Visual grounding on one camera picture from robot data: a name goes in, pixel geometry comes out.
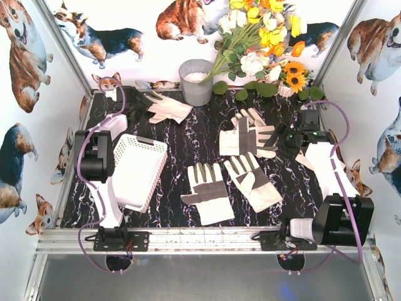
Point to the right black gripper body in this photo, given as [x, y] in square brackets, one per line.
[280, 138]

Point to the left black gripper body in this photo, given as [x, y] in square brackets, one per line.
[140, 103]

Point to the cream glove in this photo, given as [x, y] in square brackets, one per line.
[167, 108]

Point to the white glove green trim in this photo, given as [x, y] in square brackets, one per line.
[252, 182]

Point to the white grey work glove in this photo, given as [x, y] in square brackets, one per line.
[208, 193]

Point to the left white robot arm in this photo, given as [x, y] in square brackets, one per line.
[94, 161]

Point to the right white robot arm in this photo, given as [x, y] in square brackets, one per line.
[344, 217]

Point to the white perforated storage basket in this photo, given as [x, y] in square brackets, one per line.
[139, 163]

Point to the small white sunflower pot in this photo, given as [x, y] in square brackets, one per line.
[285, 91]

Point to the grey metal bucket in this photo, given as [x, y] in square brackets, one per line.
[196, 88]

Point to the artificial flower bouquet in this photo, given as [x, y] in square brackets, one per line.
[263, 40]

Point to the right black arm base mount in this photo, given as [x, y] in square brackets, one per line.
[279, 239]

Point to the aluminium front rail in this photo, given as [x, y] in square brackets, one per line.
[209, 240]

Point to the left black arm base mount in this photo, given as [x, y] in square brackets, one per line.
[121, 239]

